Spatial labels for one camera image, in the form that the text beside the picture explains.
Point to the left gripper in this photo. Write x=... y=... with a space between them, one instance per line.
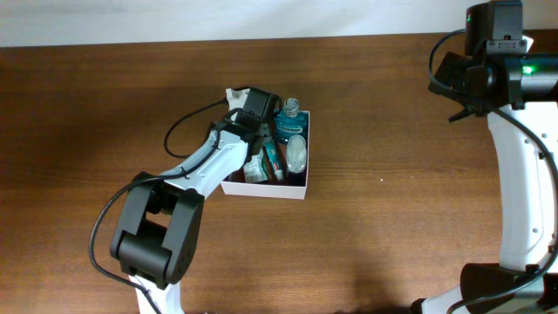
x=268 y=129

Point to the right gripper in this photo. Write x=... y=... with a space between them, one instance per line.
x=450 y=74

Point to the green toothpaste tube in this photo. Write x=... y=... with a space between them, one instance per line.
x=274 y=160

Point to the green white soap box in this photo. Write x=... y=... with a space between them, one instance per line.
x=255 y=170

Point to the teal mouthwash bottle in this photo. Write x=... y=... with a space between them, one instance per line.
x=291 y=121

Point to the dark blue pump bottle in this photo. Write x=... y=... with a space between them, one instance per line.
x=297 y=160

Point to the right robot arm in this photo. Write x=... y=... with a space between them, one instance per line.
x=518 y=95

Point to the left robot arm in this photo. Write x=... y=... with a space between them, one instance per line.
x=158 y=228

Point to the pink open cardboard box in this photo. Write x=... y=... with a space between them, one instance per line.
x=235 y=184

